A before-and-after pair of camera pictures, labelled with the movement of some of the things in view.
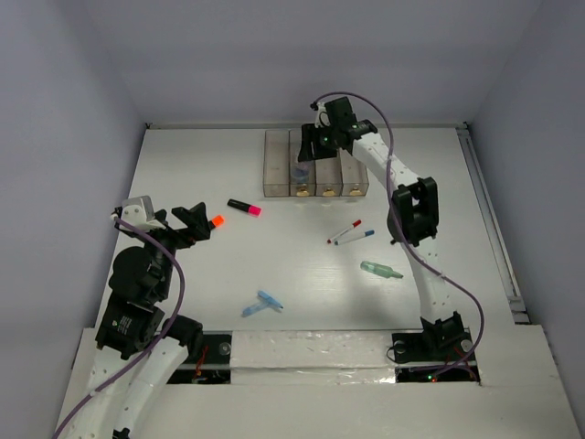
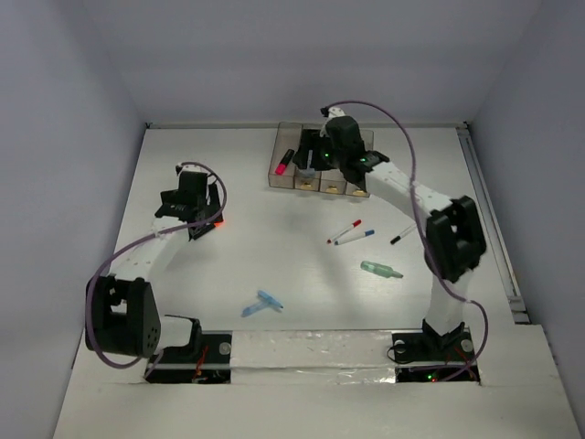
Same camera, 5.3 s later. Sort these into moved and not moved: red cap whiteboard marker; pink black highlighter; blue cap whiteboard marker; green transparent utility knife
Moved: pink black highlighter
Not moved: blue cap whiteboard marker; green transparent utility knife; red cap whiteboard marker
